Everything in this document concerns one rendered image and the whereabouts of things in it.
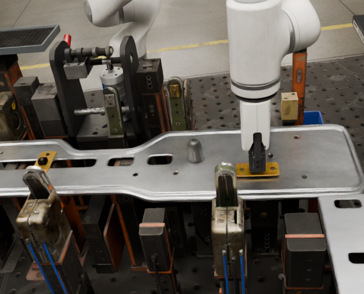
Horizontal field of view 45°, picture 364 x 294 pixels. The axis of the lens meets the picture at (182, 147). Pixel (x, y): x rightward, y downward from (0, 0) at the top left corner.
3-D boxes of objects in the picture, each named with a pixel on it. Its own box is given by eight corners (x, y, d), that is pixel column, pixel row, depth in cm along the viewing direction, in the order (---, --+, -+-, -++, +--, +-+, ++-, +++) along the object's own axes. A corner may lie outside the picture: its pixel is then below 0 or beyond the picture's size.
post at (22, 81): (56, 202, 133) (11, 85, 109) (62, 191, 137) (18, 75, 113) (73, 202, 132) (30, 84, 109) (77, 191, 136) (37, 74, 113)
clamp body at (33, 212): (55, 337, 98) (-3, 228, 77) (70, 290, 107) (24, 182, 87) (95, 338, 96) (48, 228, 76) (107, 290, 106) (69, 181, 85)
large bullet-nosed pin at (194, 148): (188, 168, 94) (185, 144, 90) (189, 159, 96) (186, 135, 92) (203, 168, 93) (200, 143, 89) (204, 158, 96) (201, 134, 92)
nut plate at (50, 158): (45, 175, 95) (44, 171, 94) (28, 176, 96) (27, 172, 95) (57, 151, 102) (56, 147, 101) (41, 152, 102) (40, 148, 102)
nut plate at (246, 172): (235, 177, 87) (235, 172, 86) (235, 164, 90) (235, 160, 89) (279, 175, 86) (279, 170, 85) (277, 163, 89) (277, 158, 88)
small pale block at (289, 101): (279, 219, 118) (282, 100, 96) (278, 209, 120) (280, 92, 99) (293, 219, 117) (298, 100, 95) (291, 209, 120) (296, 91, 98)
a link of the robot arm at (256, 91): (230, 62, 80) (231, 77, 81) (230, 87, 73) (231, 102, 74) (277, 59, 78) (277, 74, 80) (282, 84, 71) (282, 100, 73)
